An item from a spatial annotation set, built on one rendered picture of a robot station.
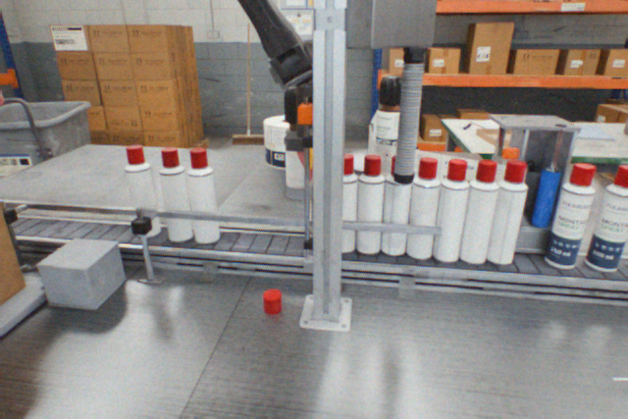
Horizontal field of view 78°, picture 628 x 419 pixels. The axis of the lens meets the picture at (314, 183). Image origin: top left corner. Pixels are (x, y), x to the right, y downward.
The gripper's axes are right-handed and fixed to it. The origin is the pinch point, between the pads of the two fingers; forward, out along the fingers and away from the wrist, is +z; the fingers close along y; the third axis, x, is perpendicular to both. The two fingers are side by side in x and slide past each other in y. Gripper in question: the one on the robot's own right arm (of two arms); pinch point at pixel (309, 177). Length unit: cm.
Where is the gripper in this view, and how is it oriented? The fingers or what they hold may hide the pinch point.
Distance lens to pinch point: 83.8
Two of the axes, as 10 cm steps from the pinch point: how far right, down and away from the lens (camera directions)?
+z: -0.1, 9.3, 3.7
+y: -9.9, -0.6, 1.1
